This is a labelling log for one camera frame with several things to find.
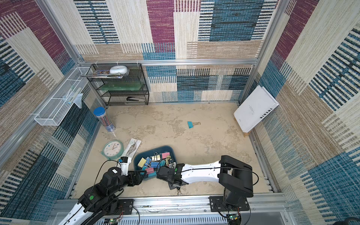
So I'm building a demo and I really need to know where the white packaged item flat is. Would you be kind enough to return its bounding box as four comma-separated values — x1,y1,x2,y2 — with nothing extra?
120,138,142,167

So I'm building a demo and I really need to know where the black stapler on shelf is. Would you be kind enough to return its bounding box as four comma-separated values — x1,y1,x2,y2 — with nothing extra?
126,97,145,102

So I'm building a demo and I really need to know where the teal plastic storage box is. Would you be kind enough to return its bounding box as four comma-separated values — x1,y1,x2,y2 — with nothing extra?
133,146,177,180

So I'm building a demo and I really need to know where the green round clock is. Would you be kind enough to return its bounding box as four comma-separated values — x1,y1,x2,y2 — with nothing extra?
101,140,124,160

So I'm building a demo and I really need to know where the white round device on shelf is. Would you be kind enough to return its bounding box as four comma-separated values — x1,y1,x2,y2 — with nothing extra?
109,65,128,76

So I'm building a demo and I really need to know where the green tray on shelf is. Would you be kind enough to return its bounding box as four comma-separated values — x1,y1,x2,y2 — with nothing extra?
97,82,144,91

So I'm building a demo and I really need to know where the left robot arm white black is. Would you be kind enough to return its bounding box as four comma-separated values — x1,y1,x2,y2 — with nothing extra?
59,167,146,225

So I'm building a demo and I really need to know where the black mesh shelf rack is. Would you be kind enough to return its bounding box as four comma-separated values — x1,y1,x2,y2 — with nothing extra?
82,63,150,107

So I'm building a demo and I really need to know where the yellow binder clip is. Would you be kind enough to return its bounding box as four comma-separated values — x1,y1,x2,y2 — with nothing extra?
165,156,173,165
137,158,147,168
151,155,161,162

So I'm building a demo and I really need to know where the white binder folder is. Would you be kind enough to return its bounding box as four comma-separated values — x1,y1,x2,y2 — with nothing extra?
233,85,279,133

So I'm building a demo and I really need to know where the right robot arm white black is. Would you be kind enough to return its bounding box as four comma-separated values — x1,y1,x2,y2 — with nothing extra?
157,155,255,211

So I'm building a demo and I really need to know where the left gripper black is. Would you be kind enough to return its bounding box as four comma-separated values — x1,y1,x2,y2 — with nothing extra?
107,170,147,197

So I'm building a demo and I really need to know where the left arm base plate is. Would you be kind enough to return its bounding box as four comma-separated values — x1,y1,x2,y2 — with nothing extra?
112,199,134,216

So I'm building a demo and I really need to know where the white wire wall basket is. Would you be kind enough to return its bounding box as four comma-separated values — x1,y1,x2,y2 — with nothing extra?
34,67,89,126

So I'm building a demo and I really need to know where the teal binder clip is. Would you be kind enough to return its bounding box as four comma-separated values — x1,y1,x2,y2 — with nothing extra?
187,121,201,128
148,172,157,178

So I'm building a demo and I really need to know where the magazine on shelf top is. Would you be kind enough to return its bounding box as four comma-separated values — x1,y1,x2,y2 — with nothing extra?
80,70,126,79

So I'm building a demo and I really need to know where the pink binder clip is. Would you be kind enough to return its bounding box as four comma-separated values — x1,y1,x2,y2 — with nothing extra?
161,152,170,159
145,167,155,174

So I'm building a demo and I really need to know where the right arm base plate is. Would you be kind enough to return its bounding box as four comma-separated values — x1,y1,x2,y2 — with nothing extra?
209,196,250,212

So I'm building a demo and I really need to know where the clear tube of coloured pencils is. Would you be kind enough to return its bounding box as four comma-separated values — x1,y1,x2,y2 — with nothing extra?
93,107,115,132

